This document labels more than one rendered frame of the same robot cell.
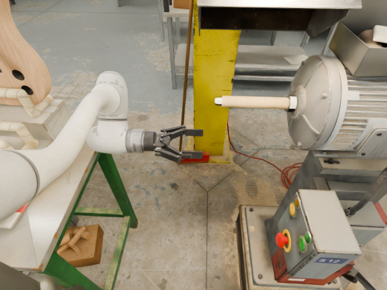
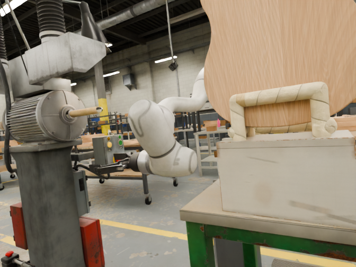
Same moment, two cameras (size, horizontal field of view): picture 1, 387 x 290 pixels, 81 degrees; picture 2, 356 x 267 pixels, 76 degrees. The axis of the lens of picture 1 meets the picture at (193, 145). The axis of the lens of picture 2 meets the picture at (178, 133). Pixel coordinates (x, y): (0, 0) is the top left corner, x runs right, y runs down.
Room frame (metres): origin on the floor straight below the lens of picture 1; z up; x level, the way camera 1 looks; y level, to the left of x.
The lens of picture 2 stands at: (1.29, 0.68, 1.16)
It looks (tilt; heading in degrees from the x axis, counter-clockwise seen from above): 3 degrees down; 207
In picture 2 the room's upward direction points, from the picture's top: 6 degrees counter-clockwise
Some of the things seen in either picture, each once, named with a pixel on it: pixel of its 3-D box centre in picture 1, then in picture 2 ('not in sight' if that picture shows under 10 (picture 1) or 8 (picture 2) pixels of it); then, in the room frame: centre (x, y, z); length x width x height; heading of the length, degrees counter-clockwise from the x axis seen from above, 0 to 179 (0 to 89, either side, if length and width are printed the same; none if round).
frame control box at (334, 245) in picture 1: (329, 231); (99, 158); (0.27, -0.38, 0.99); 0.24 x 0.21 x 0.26; 87
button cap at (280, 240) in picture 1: (283, 240); not in sight; (0.25, -0.26, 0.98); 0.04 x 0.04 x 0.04; 87
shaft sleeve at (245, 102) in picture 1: (254, 102); (85, 112); (0.52, -0.17, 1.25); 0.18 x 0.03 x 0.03; 87
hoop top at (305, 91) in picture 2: not in sight; (273, 96); (0.74, 0.65, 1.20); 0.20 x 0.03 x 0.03; 83
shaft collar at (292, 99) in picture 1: (290, 103); (71, 114); (0.52, -0.27, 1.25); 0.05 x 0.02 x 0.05; 177
